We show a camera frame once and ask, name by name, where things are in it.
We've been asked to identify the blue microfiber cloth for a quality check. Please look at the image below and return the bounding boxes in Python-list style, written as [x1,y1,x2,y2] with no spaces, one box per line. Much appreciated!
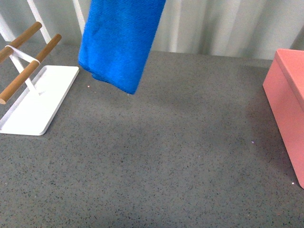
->
[78,0,165,95]

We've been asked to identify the pink plastic bin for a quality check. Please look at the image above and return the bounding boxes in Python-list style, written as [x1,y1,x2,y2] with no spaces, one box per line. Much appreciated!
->
[263,49,304,187]

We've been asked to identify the white towel rack wooden bars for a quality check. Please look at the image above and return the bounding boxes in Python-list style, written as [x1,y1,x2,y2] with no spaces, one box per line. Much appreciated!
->
[0,21,79,136]

